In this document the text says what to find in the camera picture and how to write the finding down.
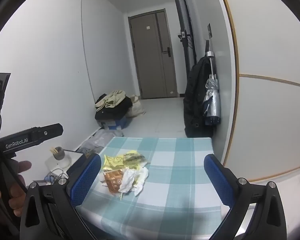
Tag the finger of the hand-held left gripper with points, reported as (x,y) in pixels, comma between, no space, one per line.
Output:
(51,130)

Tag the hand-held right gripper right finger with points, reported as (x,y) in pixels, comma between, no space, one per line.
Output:
(218,180)

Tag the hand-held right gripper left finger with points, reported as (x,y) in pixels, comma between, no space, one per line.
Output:
(86,180)

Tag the orange wrapper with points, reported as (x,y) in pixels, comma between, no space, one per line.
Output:
(112,181)

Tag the yellow wrapper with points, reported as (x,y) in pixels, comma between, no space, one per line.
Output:
(112,162)

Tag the white tissue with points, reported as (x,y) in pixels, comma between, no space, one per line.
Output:
(132,180)

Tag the clear wrapper with black print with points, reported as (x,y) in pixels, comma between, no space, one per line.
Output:
(136,158)

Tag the person's left hand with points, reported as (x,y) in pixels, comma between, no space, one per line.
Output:
(17,190)

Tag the grey cup with sticks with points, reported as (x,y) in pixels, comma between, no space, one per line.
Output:
(58,153)

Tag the clear plastic bags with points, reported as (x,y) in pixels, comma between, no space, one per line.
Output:
(102,140)

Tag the green checked tablecloth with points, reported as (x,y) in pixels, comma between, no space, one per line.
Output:
(175,180)

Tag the blue cardboard box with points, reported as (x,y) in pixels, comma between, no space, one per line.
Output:
(115,123)

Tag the black bag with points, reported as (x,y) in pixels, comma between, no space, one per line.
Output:
(115,111)

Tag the beige cloth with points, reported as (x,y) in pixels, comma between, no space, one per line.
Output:
(112,98)

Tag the silver folding umbrella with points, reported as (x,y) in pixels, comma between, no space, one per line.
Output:
(212,100)

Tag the white wardrobe with wooden trim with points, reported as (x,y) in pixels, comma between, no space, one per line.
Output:
(270,117)

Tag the black backpack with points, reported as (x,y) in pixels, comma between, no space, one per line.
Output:
(195,100)

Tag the beige plastic bag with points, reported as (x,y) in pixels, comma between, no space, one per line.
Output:
(137,107)

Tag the grey-brown door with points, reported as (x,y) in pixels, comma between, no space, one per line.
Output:
(150,55)

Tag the black wall hook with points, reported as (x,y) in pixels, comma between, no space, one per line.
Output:
(209,31)

